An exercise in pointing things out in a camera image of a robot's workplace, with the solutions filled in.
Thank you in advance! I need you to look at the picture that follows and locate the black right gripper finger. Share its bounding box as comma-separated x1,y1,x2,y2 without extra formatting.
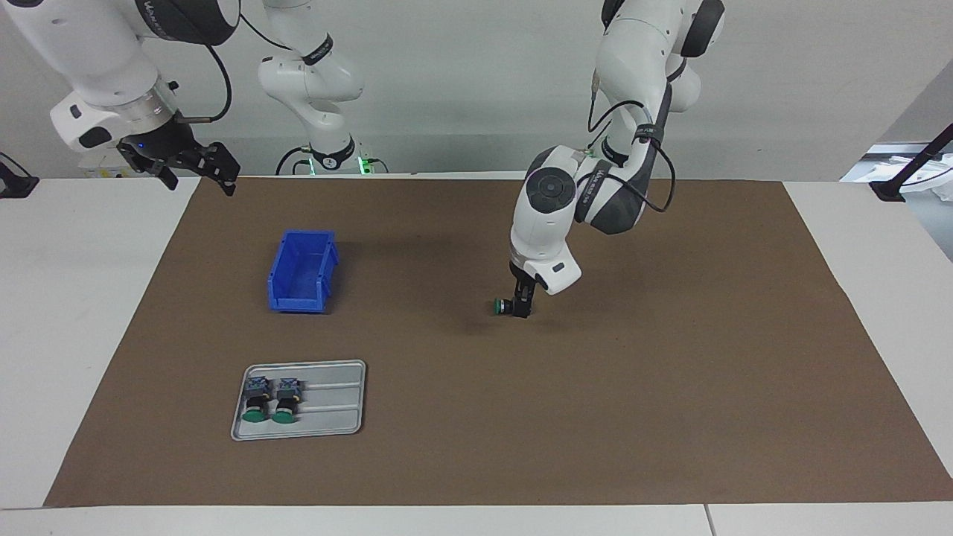
128,158,181,192
200,140,242,198

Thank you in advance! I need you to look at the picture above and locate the white box yellow label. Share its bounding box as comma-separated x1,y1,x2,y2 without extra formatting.
78,153,124,179

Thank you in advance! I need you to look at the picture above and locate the brown paper table mat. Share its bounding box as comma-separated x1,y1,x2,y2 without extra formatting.
43,176,953,508

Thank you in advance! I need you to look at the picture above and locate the blue plastic storage bin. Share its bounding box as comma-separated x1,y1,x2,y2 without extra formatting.
267,229,340,314

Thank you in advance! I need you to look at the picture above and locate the grey metal tray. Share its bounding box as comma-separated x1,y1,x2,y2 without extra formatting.
230,360,367,441

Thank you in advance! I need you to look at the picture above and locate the black tripod stand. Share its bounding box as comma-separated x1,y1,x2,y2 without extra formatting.
870,123,953,203

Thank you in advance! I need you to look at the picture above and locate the white background equipment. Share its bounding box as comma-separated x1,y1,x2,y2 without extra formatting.
841,145,953,203

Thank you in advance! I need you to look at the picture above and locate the black right base cable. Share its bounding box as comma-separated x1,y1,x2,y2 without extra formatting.
275,145,313,176

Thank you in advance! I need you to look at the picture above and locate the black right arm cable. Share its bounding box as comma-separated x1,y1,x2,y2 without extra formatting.
177,11,293,124

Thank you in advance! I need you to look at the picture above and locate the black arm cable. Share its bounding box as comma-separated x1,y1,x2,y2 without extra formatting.
177,11,293,124
587,71,677,217

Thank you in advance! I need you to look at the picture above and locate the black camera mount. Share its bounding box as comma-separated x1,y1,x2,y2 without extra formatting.
0,153,39,199

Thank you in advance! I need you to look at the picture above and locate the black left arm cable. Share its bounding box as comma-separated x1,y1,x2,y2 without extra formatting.
587,71,677,217

